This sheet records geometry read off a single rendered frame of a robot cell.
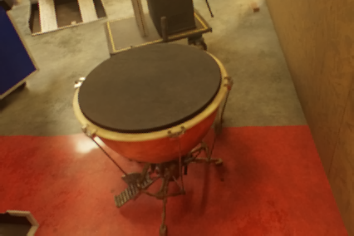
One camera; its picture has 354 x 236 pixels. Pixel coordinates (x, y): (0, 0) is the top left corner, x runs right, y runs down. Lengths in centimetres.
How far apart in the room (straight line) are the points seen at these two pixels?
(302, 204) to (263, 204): 20
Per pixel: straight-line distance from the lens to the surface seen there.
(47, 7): 478
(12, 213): 211
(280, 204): 192
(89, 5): 457
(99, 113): 133
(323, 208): 196
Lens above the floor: 162
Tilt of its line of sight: 38 degrees down
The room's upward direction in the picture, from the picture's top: 9 degrees counter-clockwise
